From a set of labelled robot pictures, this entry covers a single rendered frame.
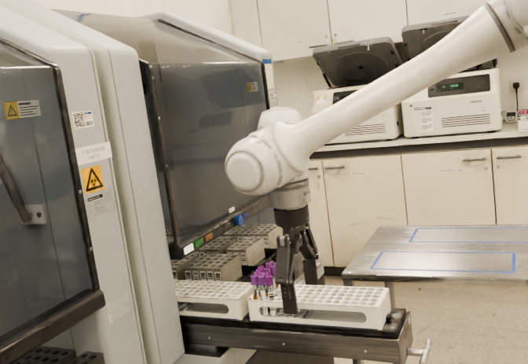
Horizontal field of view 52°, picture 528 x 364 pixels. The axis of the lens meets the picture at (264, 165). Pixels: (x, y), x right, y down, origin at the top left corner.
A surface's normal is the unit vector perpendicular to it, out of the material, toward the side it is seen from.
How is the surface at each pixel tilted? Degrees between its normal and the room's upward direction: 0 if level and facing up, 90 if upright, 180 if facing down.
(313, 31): 90
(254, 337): 90
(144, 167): 90
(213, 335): 90
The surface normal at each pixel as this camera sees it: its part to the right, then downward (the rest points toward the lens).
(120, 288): 0.90, -0.06
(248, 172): -0.46, 0.24
